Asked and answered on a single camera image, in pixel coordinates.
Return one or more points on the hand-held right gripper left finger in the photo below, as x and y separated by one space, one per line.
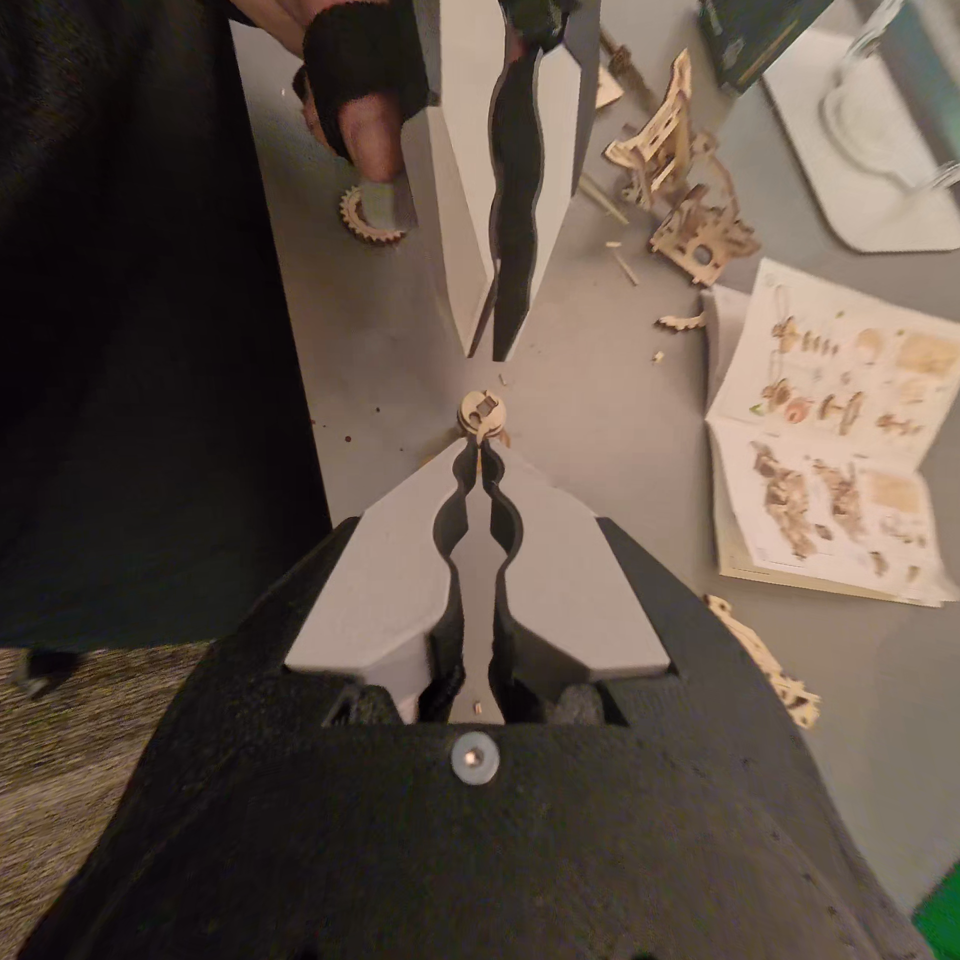
375 600

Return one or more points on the triangular wooden plate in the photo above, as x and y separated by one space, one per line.
609 90

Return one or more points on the small wooden gear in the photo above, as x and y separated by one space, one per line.
360 225

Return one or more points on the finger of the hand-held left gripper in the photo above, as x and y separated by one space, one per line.
450 187
566 135

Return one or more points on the open instruction booklet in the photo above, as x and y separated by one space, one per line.
825 450

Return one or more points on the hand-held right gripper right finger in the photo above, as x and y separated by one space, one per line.
585 600

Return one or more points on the white document stand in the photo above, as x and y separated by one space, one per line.
862 165

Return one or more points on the green plastic bin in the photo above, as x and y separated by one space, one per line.
941 922

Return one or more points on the flat wooden car body panel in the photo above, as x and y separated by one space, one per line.
765 660

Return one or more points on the partly built wooden model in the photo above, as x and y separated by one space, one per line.
675 187

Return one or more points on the wooden hub disc part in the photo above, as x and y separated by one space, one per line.
484 416

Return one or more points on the dark green model box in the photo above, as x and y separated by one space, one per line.
757 37

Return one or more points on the thin wooden stick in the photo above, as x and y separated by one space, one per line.
625 267

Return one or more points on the wavy wooden strip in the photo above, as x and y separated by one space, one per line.
682 322

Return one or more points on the long wooden wedge piece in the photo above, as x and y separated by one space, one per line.
604 199

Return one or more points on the person's left hand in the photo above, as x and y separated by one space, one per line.
375 142

